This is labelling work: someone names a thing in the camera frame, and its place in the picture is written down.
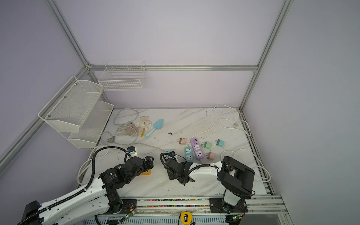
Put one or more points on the purple power strip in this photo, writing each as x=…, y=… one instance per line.
x=197, y=149

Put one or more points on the yellow tape measure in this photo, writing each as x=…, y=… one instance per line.
x=186, y=218

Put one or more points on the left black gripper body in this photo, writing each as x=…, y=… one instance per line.
x=144, y=168

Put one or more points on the light blue brush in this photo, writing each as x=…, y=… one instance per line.
x=156, y=125

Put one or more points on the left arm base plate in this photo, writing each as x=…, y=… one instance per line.
x=125, y=206

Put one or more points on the orange power strip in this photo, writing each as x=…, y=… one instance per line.
x=146, y=173

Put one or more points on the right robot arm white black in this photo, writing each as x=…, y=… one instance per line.
x=236, y=177

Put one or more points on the pink plug adapter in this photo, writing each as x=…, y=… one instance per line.
x=182, y=141
x=211, y=156

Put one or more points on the white wire basket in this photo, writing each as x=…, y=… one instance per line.
x=123, y=76

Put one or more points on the white mesh two-tier shelf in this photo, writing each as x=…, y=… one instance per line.
x=77, y=113

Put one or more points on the teal plug adapter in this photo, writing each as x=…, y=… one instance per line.
x=220, y=143

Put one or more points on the aluminium rail base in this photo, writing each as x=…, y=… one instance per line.
x=166, y=211

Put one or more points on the beige power strip bundle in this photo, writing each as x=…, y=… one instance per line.
x=135, y=128

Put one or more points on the teal power strip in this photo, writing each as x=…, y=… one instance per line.
x=188, y=154

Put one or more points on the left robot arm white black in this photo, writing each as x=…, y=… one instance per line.
x=99, y=196

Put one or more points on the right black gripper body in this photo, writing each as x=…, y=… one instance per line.
x=172, y=176

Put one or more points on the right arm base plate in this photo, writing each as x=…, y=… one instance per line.
x=218, y=205

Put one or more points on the green plug adapter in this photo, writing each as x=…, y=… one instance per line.
x=207, y=145

